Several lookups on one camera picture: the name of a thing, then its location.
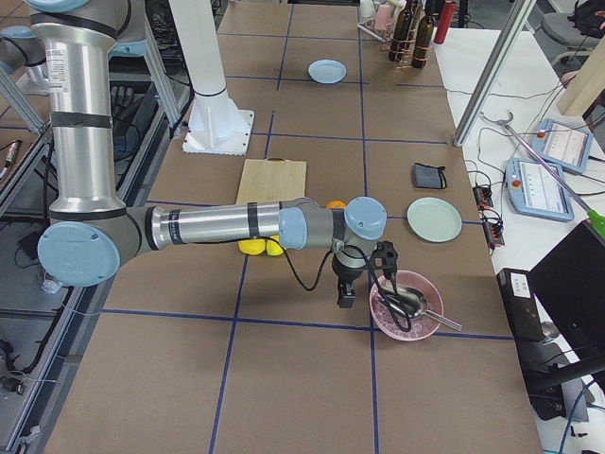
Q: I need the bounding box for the red bottle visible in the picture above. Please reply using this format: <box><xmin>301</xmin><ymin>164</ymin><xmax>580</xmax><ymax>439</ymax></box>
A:
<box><xmin>433</xmin><ymin>0</ymin><xmax>458</xmax><ymax>44</ymax></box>

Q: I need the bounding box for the metal scoop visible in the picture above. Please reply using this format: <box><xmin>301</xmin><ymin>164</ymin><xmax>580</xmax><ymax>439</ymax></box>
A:
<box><xmin>378</xmin><ymin>281</ymin><xmax>462</xmax><ymax>331</ymax></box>

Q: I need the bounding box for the black camera cable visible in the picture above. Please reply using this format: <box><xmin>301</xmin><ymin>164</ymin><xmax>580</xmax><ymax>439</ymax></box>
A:
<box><xmin>282</xmin><ymin>238</ymin><xmax>414</xmax><ymax>333</ymax></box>

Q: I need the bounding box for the dark wine bottle right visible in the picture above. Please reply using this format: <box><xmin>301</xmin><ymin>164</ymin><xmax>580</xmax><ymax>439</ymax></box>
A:
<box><xmin>411</xmin><ymin>0</ymin><xmax>436</xmax><ymax>69</ymax></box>

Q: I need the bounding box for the dark wine bottle left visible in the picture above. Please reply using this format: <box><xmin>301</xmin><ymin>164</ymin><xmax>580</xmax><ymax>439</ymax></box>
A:
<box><xmin>389</xmin><ymin>1</ymin><xmax>422</xmax><ymax>61</ymax></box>

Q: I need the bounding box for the orange fruit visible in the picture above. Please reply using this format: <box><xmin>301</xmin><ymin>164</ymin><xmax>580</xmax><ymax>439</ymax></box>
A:
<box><xmin>325</xmin><ymin>200</ymin><xmax>346</xmax><ymax>209</ymax></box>

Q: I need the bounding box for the metal reacher grabber stick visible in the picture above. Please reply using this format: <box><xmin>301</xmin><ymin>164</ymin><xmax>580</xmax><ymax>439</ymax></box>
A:
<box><xmin>479</xmin><ymin>111</ymin><xmax>605</xmax><ymax>236</ymax></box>

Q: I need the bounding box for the pink bowl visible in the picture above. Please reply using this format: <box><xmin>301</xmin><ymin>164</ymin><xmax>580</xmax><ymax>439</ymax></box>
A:
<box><xmin>370</xmin><ymin>271</ymin><xmax>443</xmax><ymax>341</ymax></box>

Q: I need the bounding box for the grey folded cloth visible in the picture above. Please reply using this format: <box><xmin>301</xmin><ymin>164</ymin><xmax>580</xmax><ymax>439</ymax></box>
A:
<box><xmin>412</xmin><ymin>163</ymin><xmax>447</xmax><ymax>190</ymax></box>

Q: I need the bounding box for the light blue plate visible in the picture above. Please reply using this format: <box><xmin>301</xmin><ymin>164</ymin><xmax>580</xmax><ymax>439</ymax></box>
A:
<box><xmin>307</xmin><ymin>59</ymin><xmax>347</xmax><ymax>85</ymax></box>

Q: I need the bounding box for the white camera stand base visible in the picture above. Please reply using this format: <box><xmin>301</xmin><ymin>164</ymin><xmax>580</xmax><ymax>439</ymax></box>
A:
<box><xmin>169</xmin><ymin>0</ymin><xmax>254</xmax><ymax>155</ymax></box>

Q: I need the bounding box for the light green plate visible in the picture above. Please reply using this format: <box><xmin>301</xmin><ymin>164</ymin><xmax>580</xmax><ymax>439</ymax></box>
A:
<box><xmin>406</xmin><ymin>197</ymin><xmax>462</xmax><ymax>243</ymax></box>

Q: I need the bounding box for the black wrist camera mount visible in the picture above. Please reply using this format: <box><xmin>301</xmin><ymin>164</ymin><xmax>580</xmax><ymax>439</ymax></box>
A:
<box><xmin>371</xmin><ymin>240</ymin><xmax>398</xmax><ymax>275</ymax></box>

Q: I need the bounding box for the teach pendant near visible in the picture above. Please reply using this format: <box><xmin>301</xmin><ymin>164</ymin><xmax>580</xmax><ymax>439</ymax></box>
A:
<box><xmin>505</xmin><ymin>158</ymin><xmax>575</xmax><ymax>222</ymax></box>

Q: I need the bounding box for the teach pendant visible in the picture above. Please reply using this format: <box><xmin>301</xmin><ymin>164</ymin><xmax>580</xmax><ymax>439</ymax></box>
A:
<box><xmin>505</xmin><ymin>158</ymin><xmax>575</xmax><ymax>222</ymax></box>
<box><xmin>531</xmin><ymin>118</ymin><xmax>594</xmax><ymax>175</ymax></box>

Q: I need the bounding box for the copper wire bottle rack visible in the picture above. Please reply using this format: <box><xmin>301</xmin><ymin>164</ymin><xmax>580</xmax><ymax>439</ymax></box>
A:
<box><xmin>389</xmin><ymin>3</ymin><xmax>434</xmax><ymax>69</ymax></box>

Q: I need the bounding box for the yellow lemon outer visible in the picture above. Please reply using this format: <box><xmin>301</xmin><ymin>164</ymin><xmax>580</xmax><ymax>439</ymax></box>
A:
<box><xmin>266</xmin><ymin>238</ymin><xmax>285</xmax><ymax>257</ymax></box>

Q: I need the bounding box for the black computer box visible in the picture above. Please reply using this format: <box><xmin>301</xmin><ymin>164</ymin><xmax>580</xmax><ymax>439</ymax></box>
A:
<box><xmin>496</xmin><ymin>268</ymin><xmax>582</xmax><ymax>420</ymax></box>

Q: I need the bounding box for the aluminium frame post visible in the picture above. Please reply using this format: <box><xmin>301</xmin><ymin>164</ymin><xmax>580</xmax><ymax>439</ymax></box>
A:
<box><xmin>453</xmin><ymin>0</ymin><xmax>536</xmax><ymax>147</ymax></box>

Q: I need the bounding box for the yellow lemon near board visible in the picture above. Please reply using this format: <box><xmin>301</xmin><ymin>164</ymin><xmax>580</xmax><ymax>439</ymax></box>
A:
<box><xmin>237</xmin><ymin>239</ymin><xmax>267</xmax><ymax>255</ymax></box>

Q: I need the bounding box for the bamboo cutting board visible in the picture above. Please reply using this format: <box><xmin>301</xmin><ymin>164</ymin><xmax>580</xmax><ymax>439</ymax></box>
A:
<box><xmin>235</xmin><ymin>159</ymin><xmax>307</xmax><ymax>204</ymax></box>

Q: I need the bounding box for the black monitor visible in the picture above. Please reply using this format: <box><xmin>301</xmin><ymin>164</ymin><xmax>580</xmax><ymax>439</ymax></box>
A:
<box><xmin>528</xmin><ymin>220</ymin><xmax>604</xmax><ymax>358</ymax></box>

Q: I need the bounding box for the dark wine bottle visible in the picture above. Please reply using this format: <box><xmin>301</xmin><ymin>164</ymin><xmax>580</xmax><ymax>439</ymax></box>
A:
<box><xmin>389</xmin><ymin>1</ymin><xmax>422</xmax><ymax>61</ymax></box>
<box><xmin>411</xmin><ymin>0</ymin><xmax>436</xmax><ymax>69</ymax></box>

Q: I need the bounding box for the teach pendant far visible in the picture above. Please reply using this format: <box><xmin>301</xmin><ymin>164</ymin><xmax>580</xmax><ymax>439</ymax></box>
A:
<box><xmin>531</xmin><ymin>118</ymin><xmax>594</xmax><ymax>175</ymax></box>

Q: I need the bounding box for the pink cup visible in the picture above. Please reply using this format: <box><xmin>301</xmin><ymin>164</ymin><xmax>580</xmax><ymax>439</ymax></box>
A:
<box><xmin>374</xmin><ymin>4</ymin><xmax>391</xmax><ymax>31</ymax></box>

